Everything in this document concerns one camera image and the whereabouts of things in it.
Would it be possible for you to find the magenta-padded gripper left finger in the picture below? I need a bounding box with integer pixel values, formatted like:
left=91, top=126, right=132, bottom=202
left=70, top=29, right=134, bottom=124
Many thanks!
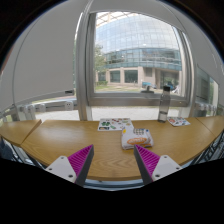
left=44, top=143, right=96, bottom=187

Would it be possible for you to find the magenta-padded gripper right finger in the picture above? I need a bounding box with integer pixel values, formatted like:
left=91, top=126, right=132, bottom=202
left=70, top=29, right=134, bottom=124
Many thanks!
left=133, top=144, right=184, bottom=186

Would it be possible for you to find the small colourful sticker sheet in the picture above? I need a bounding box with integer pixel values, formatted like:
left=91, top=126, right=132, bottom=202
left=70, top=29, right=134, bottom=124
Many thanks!
left=167, top=116, right=192, bottom=128

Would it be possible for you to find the clear grey water bottle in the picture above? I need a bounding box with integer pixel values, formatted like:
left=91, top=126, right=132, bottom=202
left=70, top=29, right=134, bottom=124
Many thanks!
left=156, top=85, right=172, bottom=124

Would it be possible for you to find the large colourful sticker sheet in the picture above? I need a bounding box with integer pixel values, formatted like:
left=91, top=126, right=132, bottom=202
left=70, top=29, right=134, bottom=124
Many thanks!
left=96, top=117, right=134, bottom=132

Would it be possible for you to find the green tree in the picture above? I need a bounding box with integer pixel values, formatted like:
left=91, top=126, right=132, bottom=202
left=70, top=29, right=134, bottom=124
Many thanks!
left=94, top=43, right=108, bottom=86

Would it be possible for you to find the white roller blind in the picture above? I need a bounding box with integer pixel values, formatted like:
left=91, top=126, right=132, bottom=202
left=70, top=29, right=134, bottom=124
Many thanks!
left=0, top=3, right=86, bottom=108

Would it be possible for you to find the glass office building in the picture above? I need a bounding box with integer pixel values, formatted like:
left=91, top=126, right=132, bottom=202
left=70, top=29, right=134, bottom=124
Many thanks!
left=94, top=11, right=184, bottom=89

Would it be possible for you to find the white wall socket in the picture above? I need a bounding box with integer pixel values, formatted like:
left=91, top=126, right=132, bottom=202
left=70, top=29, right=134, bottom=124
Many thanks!
left=22, top=103, right=47, bottom=120
left=63, top=100, right=75, bottom=112

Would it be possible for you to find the grey window handle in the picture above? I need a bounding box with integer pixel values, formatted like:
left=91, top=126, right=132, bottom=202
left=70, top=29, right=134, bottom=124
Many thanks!
left=141, top=85, right=155, bottom=95

